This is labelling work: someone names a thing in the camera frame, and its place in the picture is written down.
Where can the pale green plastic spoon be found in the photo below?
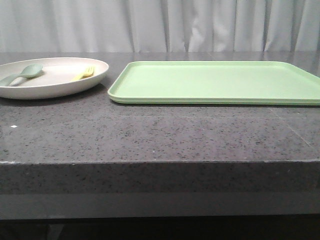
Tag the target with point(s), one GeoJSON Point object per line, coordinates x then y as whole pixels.
{"type": "Point", "coordinates": [29, 71]}

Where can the grey pleated curtain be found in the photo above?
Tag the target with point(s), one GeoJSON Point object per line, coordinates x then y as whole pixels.
{"type": "Point", "coordinates": [134, 26]}

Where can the light green plastic tray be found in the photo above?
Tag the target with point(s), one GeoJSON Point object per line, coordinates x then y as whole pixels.
{"type": "Point", "coordinates": [216, 83]}

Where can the beige round plate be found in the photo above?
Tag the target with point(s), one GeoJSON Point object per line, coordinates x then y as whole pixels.
{"type": "Point", "coordinates": [55, 79]}

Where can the yellow plastic fork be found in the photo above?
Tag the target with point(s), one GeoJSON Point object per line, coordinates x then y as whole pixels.
{"type": "Point", "coordinates": [88, 72]}

